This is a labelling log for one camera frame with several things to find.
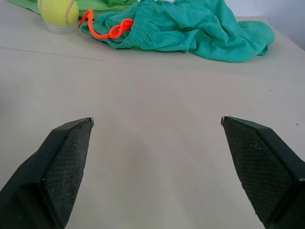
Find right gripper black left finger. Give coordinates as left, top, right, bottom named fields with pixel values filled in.
left=0, top=117, right=95, bottom=229

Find teal shorts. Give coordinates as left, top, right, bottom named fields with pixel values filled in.
left=81, top=0, right=276, bottom=63

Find yellow tennis ball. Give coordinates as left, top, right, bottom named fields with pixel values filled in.
left=37, top=0, right=80, bottom=26

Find orange drawstring cord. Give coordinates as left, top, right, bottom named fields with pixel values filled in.
left=78, top=9, right=134, bottom=39

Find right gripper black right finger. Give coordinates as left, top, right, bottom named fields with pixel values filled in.
left=221, top=116, right=305, bottom=229

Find small clear plastic cup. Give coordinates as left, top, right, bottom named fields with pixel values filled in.
left=44, top=20, right=76, bottom=34

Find light green cloth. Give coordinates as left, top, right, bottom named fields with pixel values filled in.
left=6, top=0, right=141, bottom=14

